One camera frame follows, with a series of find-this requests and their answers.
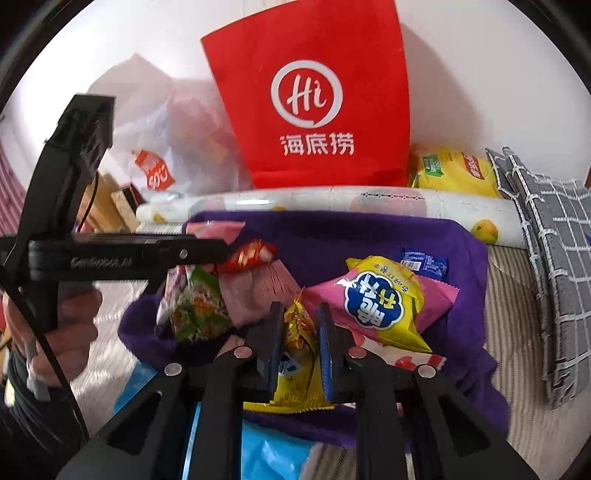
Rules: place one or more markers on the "rolled fruit print mat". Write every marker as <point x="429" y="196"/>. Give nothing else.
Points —
<point x="323" y="198"/>

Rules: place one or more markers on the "person's left forearm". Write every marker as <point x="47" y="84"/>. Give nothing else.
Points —
<point x="27" y="424"/>

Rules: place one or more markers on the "small dark blue packet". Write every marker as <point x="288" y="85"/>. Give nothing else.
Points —
<point x="425" y="264"/>

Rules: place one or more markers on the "grey striped bed sheet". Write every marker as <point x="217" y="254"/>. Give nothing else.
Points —
<point x="521" y="369"/>

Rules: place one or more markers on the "grey checked cloth star patch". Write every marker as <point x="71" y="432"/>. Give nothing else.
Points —
<point x="554" y="258"/>

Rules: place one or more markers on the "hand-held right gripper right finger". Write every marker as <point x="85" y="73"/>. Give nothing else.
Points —
<point x="328" y="360"/>

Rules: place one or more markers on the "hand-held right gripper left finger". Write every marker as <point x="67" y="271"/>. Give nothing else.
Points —
<point x="272" y="350"/>

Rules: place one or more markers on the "green snack packet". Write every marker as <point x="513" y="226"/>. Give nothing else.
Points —
<point x="198" y="309"/>

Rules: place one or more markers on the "wooden headboard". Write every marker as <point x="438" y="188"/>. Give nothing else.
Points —
<point x="99" y="217"/>

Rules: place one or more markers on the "gold snack packet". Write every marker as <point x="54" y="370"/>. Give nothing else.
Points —
<point x="295" y="341"/>

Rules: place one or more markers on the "person's left hand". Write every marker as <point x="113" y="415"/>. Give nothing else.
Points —
<point x="74" y="341"/>

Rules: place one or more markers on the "red snack packet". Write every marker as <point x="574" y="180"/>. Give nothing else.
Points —
<point x="249" y="256"/>

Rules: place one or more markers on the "blue tissue pack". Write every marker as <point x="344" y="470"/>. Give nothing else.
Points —
<point x="272" y="452"/>

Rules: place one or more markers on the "white plastic bag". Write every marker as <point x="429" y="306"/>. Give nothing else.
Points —
<point x="194" y="138"/>

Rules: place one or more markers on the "long pink white packet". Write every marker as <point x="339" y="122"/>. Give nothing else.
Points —
<point x="168" y="300"/>

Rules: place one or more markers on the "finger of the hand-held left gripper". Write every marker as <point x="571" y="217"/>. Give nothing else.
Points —
<point x="184" y="251"/>

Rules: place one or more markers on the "white strawberry print packet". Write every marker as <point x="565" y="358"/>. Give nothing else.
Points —
<point x="397" y="357"/>

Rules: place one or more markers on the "pink foil packet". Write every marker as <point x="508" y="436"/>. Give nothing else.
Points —
<point x="212" y="229"/>

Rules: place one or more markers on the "patterned picture frame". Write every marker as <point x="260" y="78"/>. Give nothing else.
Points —
<point x="124" y="207"/>

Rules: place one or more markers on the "red paper bag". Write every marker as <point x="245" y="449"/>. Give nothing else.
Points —
<point x="314" y="55"/>

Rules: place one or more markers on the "purple cloth tray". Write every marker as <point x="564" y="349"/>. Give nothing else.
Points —
<point x="323" y="235"/>

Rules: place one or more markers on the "red striped cloth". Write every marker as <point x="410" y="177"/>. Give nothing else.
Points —
<point x="9" y="194"/>

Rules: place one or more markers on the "yellow snack bag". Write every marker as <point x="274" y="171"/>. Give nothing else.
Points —
<point x="452" y="170"/>

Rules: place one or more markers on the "pink and yellow snack packet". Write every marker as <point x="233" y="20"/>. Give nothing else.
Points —
<point x="383" y="304"/>

